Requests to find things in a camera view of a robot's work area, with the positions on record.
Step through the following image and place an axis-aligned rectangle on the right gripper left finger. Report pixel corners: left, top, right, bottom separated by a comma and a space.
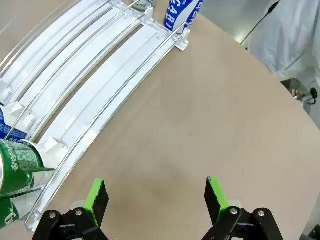
31, 178, 110, 240

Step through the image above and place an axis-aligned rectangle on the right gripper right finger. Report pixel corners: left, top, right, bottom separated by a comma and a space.
201, 176, 285, 240

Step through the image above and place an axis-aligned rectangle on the person in white coat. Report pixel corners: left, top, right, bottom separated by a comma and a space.
248, 0, 320, 87

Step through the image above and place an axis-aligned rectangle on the white can dispenser rack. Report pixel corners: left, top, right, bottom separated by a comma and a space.
0, 0, 191, 232

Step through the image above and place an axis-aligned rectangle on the blue Pocari Sweat can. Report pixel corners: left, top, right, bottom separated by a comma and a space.
163, 0, 205, 33
0, 106, 29, 145

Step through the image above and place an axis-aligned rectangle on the black plug with cable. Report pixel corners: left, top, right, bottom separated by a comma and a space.
303, 87, 319, 105

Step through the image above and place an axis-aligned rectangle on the thin black cable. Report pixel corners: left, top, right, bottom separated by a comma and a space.
239, 0, 281, 46

